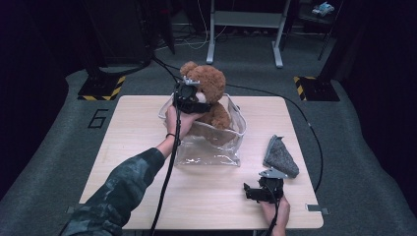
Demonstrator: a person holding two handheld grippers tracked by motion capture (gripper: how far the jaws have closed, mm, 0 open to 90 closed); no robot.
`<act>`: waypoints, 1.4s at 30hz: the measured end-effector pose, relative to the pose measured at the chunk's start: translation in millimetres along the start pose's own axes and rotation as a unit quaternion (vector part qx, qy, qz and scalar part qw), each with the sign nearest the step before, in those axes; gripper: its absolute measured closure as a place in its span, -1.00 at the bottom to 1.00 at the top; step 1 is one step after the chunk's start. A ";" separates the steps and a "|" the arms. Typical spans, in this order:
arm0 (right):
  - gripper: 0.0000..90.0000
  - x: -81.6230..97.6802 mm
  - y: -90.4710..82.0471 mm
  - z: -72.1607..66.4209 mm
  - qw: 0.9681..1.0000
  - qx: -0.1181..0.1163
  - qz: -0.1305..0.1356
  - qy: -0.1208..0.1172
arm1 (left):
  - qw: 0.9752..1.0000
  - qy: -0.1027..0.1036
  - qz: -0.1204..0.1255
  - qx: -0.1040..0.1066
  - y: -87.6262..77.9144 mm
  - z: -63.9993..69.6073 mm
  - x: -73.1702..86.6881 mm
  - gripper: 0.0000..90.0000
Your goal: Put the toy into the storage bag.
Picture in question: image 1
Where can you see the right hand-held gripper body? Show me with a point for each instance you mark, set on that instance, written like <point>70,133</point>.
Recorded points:
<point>272,188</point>

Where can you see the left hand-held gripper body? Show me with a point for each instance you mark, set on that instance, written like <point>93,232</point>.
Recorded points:
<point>187,96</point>

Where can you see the brown teddy bear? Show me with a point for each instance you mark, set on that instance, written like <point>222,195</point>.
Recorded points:
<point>209,85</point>

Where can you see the grey knitted cloth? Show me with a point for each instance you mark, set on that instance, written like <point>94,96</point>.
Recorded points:
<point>282,160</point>

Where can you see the person's left hand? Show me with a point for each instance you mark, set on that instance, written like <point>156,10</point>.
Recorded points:
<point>182,123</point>

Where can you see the person's right hand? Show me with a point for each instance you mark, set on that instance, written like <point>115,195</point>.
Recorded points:
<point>278,216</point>

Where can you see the black wristband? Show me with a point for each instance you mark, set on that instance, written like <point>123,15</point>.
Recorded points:
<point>172,135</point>

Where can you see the black stand base hazard stripes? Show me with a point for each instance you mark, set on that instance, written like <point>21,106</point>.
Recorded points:
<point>319,90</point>
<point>98,88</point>

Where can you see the black cabinet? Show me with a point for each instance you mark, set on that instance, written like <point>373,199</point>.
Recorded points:
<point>121,32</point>

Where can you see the dark side table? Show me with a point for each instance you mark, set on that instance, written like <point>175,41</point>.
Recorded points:
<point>314,21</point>

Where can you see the blue and white small item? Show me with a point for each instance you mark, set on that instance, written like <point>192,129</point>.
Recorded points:
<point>323,9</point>

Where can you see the white metal desk frame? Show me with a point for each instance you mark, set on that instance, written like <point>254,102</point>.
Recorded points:
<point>246,19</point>

